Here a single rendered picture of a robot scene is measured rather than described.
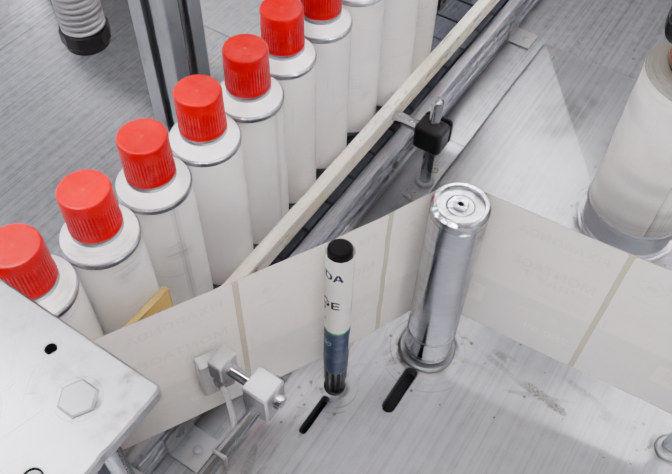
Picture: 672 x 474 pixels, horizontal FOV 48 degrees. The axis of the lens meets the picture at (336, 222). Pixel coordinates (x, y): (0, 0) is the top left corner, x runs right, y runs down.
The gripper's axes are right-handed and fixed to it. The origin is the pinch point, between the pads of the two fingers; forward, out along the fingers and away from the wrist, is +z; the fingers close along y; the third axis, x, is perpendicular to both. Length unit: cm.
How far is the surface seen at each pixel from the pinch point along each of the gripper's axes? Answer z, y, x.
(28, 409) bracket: 1, 11, -62
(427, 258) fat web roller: 4.8, 18.0, -35.9
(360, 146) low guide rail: 9.7, 4.1, -18.3
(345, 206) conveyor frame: 14.7, 5.3, -21.1
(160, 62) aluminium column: 7.5, -15.2, -24.4
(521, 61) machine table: 7.6, 8.7, 12.6
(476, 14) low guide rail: 1.6, 4.0, 4.1
